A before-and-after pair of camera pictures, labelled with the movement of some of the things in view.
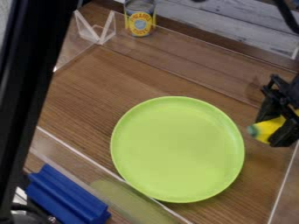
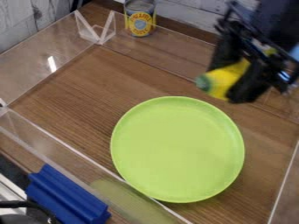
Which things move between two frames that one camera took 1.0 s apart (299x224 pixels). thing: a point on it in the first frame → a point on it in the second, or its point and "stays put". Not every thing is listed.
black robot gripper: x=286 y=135 → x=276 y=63
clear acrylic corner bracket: x=97 y=34 stays put
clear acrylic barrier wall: x=237 y=68 stays put
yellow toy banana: x=264 y=129 → x=220 y=80
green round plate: x=178 y=147 stays put
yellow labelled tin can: x=141 y=15 stays put
